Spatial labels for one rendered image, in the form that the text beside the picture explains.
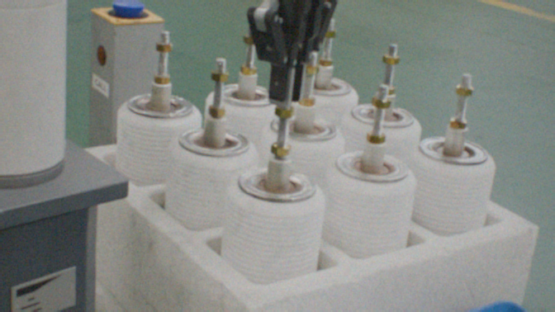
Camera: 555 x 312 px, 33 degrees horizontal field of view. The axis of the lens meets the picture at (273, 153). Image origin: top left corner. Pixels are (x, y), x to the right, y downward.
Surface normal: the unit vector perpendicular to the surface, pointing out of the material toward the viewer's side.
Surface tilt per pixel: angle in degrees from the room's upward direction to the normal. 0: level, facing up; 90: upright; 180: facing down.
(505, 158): 0
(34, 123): 90
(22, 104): 90
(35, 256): 91
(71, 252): 90
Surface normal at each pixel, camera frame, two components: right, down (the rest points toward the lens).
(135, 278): -0.82, 0.14
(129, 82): 0.57, 0.36
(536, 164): 0.10, -0.92
